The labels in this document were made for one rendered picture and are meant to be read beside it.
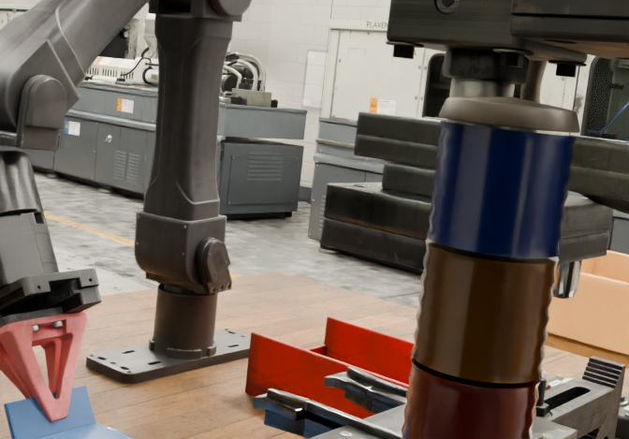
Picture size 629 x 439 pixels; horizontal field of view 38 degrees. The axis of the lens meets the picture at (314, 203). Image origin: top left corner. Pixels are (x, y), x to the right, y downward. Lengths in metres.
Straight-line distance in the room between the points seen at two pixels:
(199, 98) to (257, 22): 9.23
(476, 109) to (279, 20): 9.64
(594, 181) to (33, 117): 0.41
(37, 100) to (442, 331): 0.49
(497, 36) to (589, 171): 0.09
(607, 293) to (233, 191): 5.06
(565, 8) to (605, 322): 2.45
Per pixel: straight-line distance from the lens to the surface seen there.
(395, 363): 0.92
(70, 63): 0.75
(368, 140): 0.55
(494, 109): 0.25
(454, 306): 0.25
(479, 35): 0.51
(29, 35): 0.75
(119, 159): 8.50
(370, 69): 6.43
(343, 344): 0.95
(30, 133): 0.71
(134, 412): 0.83
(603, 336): 2.89
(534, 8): 0.47
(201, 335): 0.94
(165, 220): 0.90
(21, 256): 0.70
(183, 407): 0.84
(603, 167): 0.48
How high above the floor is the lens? 1.20
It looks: 7 degrees down
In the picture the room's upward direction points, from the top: 6 degrees clockwise
